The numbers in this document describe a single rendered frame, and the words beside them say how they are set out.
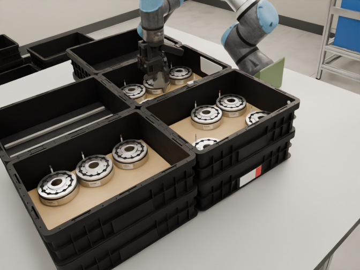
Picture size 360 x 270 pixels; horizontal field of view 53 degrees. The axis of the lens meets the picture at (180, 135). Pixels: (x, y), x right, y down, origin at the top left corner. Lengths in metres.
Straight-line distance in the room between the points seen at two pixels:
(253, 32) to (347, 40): 1.62
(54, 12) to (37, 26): 0.24
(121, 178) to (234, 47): 0.81
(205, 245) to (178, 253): 0.08
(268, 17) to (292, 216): 0.77
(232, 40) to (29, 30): 2.98
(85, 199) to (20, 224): 0.27
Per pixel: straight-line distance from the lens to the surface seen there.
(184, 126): 1.18
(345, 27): 3.04
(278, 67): 1.60
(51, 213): 0.99
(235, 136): 0.97
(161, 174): 0.86
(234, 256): 0.99
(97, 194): 0.99
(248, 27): 1.52
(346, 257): 1.95
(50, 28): 4.31
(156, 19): 1.21
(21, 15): 4.17
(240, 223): 1.06
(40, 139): 1.26
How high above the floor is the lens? 1.52
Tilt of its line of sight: 37 degrees down
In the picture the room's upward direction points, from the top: 4 degrees counter-clockwise
